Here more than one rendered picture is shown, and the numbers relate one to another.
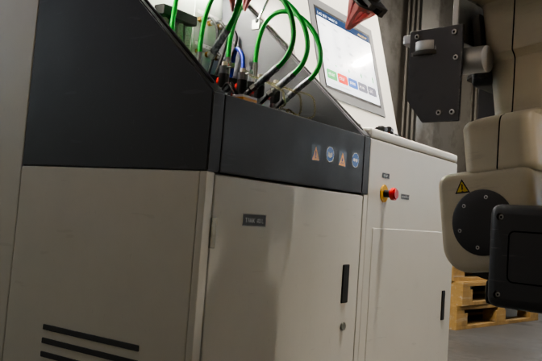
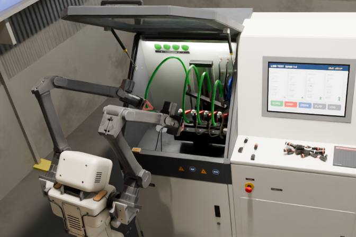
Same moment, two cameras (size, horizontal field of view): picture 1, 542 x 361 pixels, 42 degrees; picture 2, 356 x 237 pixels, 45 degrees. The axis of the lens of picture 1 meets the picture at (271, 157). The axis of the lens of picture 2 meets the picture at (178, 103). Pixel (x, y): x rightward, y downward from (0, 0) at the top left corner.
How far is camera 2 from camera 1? 3.02 m
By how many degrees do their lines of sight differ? 83
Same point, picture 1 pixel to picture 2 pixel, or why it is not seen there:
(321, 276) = (197, 205)
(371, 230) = (238, 198)
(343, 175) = (205, 176)
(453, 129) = not seen: outside the picture
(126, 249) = not seen: hidden behind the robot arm
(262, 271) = (158, 197)
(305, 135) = (171, 162)
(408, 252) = (285, 211)
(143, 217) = not seen: hidden behind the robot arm
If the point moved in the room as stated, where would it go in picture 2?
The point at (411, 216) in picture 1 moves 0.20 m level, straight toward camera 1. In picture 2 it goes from (287, 198) to (252, 203)
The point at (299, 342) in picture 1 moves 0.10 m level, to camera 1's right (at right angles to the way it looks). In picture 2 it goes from (187, 220) to (192, 231)
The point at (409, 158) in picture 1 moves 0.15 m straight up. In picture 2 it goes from (279, 173) to (279, 152)
